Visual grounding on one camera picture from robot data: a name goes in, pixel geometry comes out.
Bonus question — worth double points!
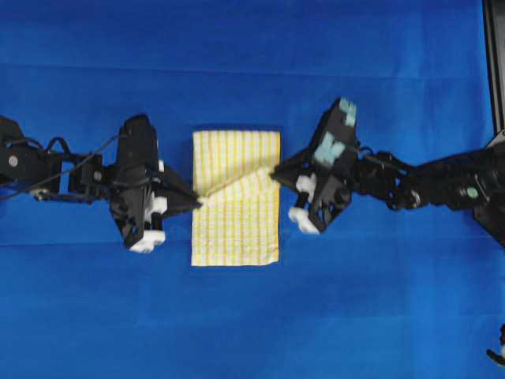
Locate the yellow checkered towel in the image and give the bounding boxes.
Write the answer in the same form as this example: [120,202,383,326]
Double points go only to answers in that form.
[191,130,281,267]

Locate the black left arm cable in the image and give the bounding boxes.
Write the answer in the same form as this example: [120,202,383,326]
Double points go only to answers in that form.
[0,133,155,198]

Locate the black aluminium frame rail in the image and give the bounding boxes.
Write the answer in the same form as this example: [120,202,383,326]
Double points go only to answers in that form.
[482,0,504,134]

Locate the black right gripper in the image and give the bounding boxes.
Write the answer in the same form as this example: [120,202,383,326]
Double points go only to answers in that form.
[271,97,357,234]

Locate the blue table cloth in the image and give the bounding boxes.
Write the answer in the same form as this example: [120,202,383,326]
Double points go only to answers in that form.
[1,1,504,378]

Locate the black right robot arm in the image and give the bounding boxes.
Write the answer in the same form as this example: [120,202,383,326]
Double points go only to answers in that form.
[270,98,504,235]

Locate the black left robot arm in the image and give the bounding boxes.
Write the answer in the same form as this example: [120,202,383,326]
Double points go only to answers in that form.
[1,114,201,253]

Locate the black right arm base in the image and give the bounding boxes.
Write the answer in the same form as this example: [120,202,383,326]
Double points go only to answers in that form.
[473,131,504,247]

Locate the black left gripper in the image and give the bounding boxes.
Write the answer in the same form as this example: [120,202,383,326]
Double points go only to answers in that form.
[109,114,202,253]

